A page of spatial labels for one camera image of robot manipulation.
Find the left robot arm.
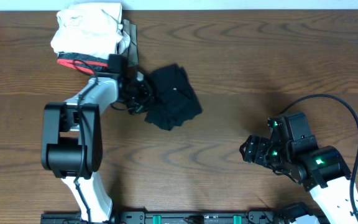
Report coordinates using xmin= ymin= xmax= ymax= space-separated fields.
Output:
xmin=40 ymin=72 xmax=152 ymax=223

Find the white folded garment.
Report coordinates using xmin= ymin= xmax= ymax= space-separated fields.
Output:
xmin=51 ymin=2 xmax=131 ymax=59

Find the olive grey folded garment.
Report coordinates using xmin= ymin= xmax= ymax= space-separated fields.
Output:
xmin=122 ymin=19 xmax=139 ymax=67

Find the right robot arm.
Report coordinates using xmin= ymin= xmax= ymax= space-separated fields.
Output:
xmin=239 ymin=135 xmax=358 ymax=223

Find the black t-shirt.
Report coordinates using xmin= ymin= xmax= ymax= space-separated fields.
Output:
xmin=145 ymin=64 xmax=203 ymax=131

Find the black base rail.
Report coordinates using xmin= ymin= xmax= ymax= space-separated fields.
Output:
xmin=40 ymin=207 xmax=332 ymax=224

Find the grey red-trimmed folded garment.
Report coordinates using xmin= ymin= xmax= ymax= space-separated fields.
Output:
xmin=57 ymin=53 xmax=108 ymax=75

